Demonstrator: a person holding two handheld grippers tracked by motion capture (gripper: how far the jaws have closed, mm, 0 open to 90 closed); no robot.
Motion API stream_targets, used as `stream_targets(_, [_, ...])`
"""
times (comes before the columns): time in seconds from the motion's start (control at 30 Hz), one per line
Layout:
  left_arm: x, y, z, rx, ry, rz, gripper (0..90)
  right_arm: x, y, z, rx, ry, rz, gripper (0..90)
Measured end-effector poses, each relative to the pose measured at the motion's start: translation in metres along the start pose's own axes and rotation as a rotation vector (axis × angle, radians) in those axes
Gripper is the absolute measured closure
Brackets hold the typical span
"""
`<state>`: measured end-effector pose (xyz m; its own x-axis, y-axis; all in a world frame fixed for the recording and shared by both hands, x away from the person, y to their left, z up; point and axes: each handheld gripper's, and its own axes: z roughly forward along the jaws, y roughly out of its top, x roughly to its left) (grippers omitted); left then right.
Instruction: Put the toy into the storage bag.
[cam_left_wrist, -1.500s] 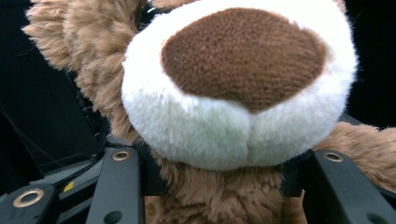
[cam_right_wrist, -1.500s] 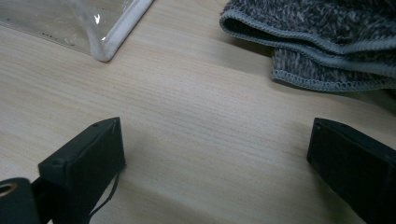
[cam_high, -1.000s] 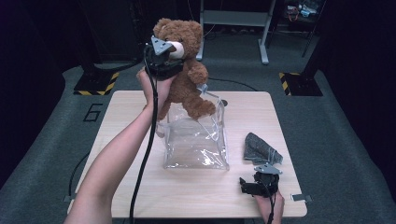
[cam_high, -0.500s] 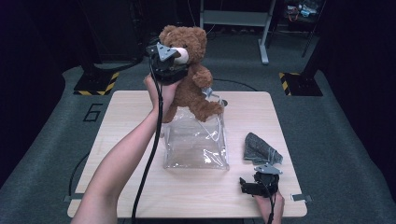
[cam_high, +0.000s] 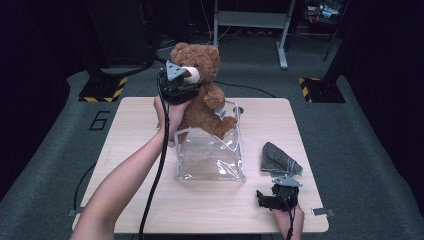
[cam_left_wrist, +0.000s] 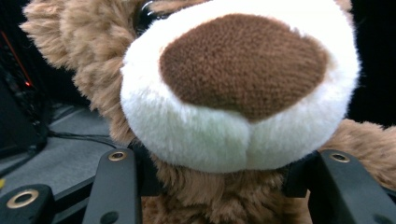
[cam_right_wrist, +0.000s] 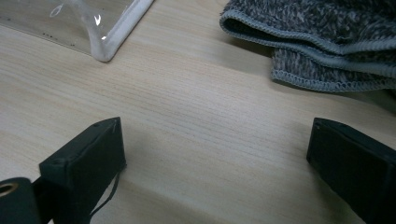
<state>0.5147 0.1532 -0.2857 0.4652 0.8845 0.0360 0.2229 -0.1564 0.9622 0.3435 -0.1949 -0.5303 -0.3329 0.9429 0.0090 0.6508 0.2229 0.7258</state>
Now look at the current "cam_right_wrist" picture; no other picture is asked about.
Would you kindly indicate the grey fleece towel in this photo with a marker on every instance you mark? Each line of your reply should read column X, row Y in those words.
column 311, row 28

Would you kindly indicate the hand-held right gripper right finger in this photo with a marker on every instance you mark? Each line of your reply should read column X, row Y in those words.
column 355, row 168

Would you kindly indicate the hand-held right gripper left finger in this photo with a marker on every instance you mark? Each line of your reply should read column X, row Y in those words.
column 87, row 161

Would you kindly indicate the clear plastic bag white trim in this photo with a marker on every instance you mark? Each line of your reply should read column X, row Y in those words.
column 118, row 34

